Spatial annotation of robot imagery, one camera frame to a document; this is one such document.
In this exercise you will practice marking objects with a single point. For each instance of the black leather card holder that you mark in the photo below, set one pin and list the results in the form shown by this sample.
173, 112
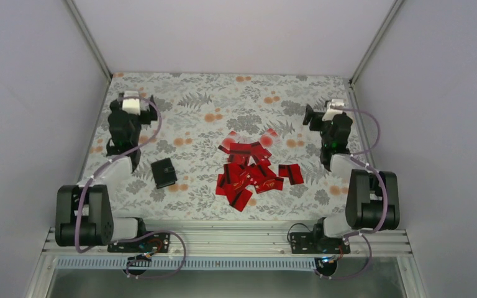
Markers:
164, 173

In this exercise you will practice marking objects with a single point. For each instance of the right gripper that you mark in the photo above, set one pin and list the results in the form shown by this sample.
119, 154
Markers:
308, 115

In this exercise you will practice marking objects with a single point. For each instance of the red card far right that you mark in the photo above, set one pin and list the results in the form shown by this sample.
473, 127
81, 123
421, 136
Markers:
292, 172

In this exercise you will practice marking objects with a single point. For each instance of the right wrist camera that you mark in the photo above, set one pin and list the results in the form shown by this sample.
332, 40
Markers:
333, 107

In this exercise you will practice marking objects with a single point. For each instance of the white red circle card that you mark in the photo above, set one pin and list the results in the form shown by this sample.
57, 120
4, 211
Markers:
269, 138

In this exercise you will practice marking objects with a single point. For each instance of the floral patterned table mat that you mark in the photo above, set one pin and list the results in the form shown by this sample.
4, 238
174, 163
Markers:
202, 115

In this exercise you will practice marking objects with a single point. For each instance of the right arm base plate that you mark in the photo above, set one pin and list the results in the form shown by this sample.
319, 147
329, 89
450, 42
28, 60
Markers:
306, 244

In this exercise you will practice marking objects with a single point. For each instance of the red card front bottom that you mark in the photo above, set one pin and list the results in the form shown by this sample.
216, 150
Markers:
239, 200

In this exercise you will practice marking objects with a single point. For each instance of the aluminium rail frame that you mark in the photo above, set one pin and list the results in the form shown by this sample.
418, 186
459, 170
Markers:
248, 238

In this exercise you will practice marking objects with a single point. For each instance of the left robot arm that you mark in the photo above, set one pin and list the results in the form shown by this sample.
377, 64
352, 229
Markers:
84, 216

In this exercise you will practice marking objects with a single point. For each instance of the red VIP card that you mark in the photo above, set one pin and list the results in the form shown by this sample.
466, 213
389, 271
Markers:
269, 184

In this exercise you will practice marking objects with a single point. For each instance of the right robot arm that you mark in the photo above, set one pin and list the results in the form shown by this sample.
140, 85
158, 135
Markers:
372, 203

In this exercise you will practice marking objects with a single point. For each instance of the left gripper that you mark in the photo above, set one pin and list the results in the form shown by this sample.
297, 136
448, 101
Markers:
153, 116

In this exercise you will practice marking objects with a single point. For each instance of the red card top centre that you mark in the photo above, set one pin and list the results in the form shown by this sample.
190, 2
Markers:
240, 148

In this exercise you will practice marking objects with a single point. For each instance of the red card left edge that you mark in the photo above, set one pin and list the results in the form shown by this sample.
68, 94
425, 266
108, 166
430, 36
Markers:
221, 182

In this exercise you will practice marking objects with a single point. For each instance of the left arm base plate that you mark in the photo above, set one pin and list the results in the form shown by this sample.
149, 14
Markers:
157, 243

